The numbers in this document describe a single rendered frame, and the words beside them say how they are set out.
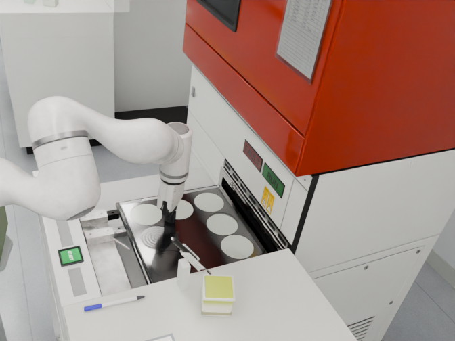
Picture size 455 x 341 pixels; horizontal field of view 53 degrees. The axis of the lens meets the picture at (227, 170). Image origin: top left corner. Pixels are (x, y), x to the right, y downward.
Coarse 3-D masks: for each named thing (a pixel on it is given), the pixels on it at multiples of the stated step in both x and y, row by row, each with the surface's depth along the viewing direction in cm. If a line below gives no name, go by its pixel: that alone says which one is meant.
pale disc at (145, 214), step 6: (144, 204) 147; (150, 204) 148; (132, 210) 144; (138, 210) 144; (144, 210) 145; (150, 210) 145; (156, 210) 146; (132, 216) 142; (138, 216) 142; (144, 216) 143; (150, 216) 143; (156, 216) 143; (138, 222) 140; (144, 222) 140; (150, 222) 141; (156, 222) 141
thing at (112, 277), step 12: (84, 228) 138; (96, 252) 130; (108, 252) 131; (96, 264) 127; (108, 264) 128; (120, 264) 128; (108, 276) 124; (120, 276) 125; (108, 288) 121; (120, 288) 121
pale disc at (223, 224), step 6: (216, 216) 147; (222, 216) 148; (228, 216) 148; (210, 222) 144; (216, 222) 145; (222, 222) 145; (228, 222) 146; (234, 222) 146; (210, 228) 142; (216, 228) 142; (222, 228) 143; (228, 228) 143; (234, 228) 144; (222, 234) 141; (228, 234) 141
